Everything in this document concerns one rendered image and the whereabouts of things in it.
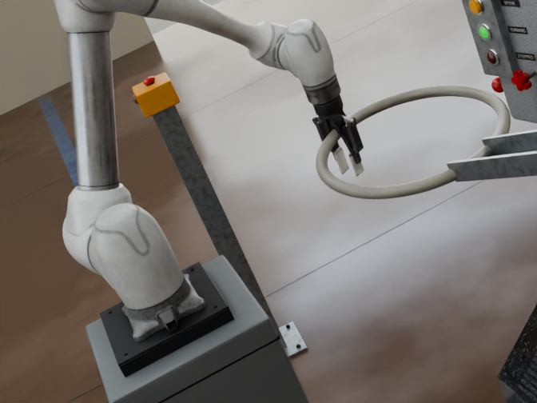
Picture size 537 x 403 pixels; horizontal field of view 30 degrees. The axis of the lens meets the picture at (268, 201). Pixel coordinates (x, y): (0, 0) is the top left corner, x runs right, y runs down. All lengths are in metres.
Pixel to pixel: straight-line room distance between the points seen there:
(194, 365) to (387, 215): 2.04
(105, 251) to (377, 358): 1.37
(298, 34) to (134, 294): 0.75
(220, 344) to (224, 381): 0.09
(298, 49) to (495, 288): 1.35
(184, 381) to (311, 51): 0.85
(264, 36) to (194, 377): 0.89
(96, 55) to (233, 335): 0.72
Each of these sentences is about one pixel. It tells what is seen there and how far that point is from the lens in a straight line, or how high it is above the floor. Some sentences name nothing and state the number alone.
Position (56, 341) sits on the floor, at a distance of 4.42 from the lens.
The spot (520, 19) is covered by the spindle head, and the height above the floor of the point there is 1.34.
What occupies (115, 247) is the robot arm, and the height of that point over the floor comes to 1.06.
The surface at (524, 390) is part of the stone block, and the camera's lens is 2.12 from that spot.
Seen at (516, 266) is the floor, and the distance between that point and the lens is 3.58.
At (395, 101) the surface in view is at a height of 0.94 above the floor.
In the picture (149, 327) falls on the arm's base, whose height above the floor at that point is 0.86.
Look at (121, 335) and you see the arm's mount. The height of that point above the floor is 0.84.
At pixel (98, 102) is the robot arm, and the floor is 1.31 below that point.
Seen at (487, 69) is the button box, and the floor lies 1.24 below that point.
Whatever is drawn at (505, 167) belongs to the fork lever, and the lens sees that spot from 2.14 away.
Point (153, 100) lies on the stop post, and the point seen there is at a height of 1.04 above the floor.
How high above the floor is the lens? 1.95
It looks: 25 degrees down
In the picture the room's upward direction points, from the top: 24 degrees counter-clockwise
